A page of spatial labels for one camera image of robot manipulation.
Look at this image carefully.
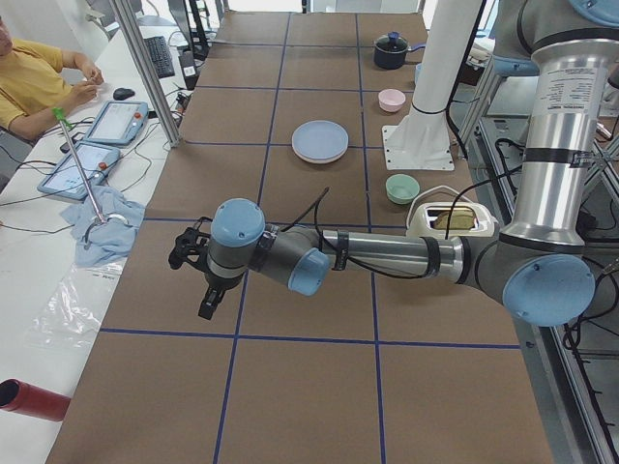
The green bowl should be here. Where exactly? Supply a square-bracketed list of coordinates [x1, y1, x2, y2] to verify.
[385, 173, 421, 205]

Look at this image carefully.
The cream toaster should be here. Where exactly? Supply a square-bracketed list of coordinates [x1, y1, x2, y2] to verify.
[405, 185, 499, 240]

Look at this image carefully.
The metal grabber stick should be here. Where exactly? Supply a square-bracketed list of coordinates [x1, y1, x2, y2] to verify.
[52, 107, 130, 249]

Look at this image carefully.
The dark blue cooking pot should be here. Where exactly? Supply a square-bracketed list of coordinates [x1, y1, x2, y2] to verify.
[373, 31, 427, 71]

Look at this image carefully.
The light blue cup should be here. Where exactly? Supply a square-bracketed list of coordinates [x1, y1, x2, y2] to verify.
[414, 63, 423, 87]

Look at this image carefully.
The pink bowl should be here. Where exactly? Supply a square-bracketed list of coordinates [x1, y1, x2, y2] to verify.
[378, 88, 406, 113]

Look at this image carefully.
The beige plate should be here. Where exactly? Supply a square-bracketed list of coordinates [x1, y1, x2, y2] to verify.
[294, 151, 345, 165]

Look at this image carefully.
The light blue cloth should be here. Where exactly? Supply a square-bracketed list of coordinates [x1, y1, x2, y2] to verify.
[61, 186, 145, 267]

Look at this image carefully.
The toast slice in toaster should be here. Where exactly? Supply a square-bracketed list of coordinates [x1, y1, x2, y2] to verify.
[432, 208, 476, 230]

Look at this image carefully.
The black keyboard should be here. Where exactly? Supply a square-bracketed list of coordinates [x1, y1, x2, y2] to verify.
[144, 36, 175, 78]

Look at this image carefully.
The red cylinder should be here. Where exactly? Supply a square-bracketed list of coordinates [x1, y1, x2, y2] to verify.
[1, 379, 71, 421]

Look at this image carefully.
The person in yellow shirt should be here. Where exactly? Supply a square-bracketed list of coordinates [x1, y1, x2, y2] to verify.
[1, 23, 103, 142]

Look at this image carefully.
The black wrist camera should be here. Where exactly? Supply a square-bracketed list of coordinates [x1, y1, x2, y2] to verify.
[168, 217, 211, 272]

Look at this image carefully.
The teach pendant tablet near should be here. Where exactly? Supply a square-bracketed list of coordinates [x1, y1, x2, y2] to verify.
[37, 142, 121, 201]

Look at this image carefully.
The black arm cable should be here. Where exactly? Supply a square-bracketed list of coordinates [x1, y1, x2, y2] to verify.
[280, 187, 521, 280]

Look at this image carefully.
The teach pendant tablet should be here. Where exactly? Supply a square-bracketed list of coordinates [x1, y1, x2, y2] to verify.
[83, 101, 149, 147]
[37, 142, 121, 201]

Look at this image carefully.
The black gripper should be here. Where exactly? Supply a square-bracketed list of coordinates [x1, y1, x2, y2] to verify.
[198, 270, 244, 320]

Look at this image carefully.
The black computer mouse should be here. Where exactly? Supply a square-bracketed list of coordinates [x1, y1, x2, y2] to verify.
[112, 87, 135, 102]

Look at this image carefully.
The teach pendant tablet far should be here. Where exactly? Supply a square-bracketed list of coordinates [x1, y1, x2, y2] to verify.
[83, 101, 149, 147]

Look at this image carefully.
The aluminium frame post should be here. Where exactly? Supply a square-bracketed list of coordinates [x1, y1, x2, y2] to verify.
[110, 0, 181, 148]

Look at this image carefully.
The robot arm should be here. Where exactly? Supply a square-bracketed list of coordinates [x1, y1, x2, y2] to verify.
[196, 1, 618, 327]

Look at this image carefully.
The blue plate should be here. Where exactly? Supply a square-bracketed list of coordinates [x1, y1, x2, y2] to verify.
[292, 120, 349, 148]

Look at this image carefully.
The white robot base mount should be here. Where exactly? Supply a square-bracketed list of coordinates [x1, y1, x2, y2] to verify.
[382, 0, 485, 171]

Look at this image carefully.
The clear plastic bag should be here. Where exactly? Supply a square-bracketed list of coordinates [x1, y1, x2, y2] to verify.
[25, 260, 125, 353]

